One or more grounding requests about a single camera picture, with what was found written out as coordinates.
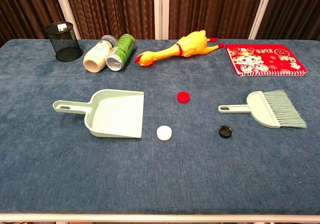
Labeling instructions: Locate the blue fabric table cover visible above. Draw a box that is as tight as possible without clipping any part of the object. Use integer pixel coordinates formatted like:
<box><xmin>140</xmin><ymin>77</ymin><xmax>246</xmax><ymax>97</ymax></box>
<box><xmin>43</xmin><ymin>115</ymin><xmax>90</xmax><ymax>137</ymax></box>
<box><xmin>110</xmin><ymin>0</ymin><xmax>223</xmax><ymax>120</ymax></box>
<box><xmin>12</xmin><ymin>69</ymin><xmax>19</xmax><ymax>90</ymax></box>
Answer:
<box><xmin>0</xmin><ymin>38</ymin><xmax>320</xmax><ymax>216</ymax></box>

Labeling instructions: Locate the yellow rubber chicken toy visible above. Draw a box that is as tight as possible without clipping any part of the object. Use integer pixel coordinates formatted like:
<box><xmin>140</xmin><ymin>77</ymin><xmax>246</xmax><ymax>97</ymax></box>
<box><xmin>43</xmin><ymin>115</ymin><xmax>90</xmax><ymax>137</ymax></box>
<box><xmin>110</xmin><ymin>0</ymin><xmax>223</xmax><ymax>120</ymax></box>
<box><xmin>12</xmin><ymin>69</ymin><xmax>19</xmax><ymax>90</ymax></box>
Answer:
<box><xmin>134</xmin><ymin>30</ymin><xmax>225</xmax><ymax>67</ymax></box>

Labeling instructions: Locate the brown pleated curtain panel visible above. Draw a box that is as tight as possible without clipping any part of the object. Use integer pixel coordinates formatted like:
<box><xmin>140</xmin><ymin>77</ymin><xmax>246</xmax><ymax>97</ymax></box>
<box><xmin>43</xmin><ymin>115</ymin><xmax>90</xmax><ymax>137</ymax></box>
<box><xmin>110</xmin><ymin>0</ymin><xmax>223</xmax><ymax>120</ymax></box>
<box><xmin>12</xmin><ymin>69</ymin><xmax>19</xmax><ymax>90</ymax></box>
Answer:
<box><xmin>0</xmin><ymin>0</ymin><xmax>76</xmax><ymax>48</ymax></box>
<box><xmin>256</xmin><ymin>0</ymin><xmax>320</xmax><ymax>41</ymax></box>
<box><xmin>62</xmin><ymin>0</ymin><xmax>156</xmax><ymax>40</ymax></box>
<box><xmin>168</xmin><ymin>0</ymin><xmax>266</xmax><ymax>40</ymax></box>

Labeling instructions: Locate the green drink can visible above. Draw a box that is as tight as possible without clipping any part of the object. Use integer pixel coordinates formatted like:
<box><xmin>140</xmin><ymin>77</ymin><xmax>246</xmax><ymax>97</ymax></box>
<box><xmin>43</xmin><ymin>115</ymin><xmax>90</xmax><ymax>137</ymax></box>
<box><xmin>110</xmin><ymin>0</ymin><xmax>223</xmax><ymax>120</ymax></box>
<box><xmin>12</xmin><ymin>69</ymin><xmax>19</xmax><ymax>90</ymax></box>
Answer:
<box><xmin>105</xmin><ymin>33</ymin><xmax>137</xmax><ymax>72</ymax></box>

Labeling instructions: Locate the red bottle cap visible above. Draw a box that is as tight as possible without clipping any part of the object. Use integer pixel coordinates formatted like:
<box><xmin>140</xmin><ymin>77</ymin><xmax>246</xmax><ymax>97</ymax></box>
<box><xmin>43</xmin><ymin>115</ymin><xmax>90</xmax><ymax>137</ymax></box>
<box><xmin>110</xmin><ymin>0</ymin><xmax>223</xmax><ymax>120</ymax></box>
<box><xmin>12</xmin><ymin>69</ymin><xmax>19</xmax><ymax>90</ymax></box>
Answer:
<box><xmin>176</xmin><ymin>91</ymin><xmax>191</xmax><ymax>104</ymax></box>

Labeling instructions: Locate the black mesh pen holder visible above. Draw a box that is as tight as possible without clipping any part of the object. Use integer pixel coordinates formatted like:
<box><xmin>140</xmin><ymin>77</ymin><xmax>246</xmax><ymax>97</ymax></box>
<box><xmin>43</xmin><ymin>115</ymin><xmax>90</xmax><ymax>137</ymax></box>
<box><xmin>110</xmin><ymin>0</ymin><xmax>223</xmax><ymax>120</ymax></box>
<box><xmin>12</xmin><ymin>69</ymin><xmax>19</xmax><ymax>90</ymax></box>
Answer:
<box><xmin>45</xmin><ymin>21</ymin><xmax>84</xmax><ymax>62</ymax></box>

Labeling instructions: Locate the mint green hand brush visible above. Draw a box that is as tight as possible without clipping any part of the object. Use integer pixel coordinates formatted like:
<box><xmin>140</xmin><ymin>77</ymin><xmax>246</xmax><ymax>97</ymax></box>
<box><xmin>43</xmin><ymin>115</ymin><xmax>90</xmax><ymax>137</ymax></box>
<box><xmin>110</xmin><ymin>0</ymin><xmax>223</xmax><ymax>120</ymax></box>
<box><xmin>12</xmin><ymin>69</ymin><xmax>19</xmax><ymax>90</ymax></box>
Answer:
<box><xmin>217</xmin><ymin>89</ymin><xmax>307</xmax><ymax>129</ymax></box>

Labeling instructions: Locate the cream white plastic bottle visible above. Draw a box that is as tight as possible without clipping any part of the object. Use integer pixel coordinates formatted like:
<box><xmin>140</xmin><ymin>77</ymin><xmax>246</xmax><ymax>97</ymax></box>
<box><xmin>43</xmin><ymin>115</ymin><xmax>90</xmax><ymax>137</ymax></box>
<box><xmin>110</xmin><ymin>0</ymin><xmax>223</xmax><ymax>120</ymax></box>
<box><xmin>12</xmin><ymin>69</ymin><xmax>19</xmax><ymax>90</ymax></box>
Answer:
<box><xmin>83</xmin><ymin>35</ymin><xmax>118</xmax><ymax>73</ymax></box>

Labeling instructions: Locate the white bottle cap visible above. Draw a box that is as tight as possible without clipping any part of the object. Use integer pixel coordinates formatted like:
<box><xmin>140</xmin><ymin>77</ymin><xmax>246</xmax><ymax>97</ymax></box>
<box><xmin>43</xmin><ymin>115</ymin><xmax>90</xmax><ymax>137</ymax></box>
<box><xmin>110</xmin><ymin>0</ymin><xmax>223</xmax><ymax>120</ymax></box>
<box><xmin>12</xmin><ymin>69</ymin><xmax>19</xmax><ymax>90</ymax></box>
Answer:
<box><xmin>156</xmin><ymin>125</ymin><xmax>173</xmax><ymax>141</ymax></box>

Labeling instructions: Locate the black bottle cap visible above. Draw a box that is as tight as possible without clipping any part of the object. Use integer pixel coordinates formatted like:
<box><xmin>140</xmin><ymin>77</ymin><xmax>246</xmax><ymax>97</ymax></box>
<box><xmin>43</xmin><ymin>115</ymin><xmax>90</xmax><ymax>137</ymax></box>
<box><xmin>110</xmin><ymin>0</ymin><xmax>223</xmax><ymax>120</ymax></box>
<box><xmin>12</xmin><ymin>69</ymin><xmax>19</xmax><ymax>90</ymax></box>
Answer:
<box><xmin>218</xmin><ymin>125</ymin><xmax>234</xmax><ymax>139</ymax></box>

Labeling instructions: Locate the white partition post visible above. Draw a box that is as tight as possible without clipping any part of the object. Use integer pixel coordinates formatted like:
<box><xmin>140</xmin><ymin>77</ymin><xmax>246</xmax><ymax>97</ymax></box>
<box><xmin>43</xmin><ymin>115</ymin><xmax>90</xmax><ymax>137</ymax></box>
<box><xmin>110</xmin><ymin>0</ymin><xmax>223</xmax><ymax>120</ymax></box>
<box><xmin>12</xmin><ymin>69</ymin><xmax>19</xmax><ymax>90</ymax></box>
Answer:
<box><xmin>248</xmin><ymin>0</ymin><xmax>275</xmax><ymax>40</ymax></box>
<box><xmin>153</xmin><ymin>0</ymin><xmax>170</xmax><ymax>40</ymax></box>
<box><xmin>52</xmin><ymin>0</ymin><xmax>81</xmax><ymax>40</ymax></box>

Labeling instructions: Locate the red spiral desk calendar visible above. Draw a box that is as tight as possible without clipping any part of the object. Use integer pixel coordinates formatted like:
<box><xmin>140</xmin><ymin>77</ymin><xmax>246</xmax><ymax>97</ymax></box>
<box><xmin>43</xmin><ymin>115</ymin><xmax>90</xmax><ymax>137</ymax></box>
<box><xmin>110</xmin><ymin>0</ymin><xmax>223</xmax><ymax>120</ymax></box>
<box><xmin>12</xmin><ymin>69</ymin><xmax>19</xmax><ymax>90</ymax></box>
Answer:
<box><xmin>225</xmin><ymin>44</ymin><xmax>308</xmax><ymax>77</ymax></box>

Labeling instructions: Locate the mint green plastic dustpan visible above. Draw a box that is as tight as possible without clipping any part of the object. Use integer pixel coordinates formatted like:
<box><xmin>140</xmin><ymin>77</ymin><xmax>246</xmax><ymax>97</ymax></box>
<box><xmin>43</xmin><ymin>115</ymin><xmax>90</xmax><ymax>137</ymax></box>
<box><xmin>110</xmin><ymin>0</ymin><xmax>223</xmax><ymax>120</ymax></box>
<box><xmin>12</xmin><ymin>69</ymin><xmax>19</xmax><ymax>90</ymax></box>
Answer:
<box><xmin>52</xmin><ymin>89</ymin><xmax>145</xmax><ymax>139</ymax></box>

